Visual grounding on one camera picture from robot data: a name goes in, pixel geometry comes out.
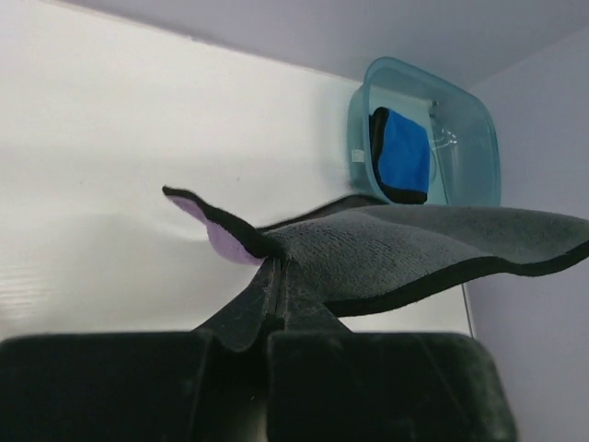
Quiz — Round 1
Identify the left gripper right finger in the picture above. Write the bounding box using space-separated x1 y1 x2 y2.
278 261 352 333

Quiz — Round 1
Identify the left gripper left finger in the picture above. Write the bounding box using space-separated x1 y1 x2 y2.
194 259 281 353

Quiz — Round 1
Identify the purple and grey towel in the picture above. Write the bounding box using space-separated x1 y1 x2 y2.
163 187 588 317

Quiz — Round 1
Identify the blue and black towel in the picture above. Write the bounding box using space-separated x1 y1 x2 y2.
369 107 431 204

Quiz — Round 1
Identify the teal plastic tub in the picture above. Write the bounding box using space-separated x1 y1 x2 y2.
346 57 501 206

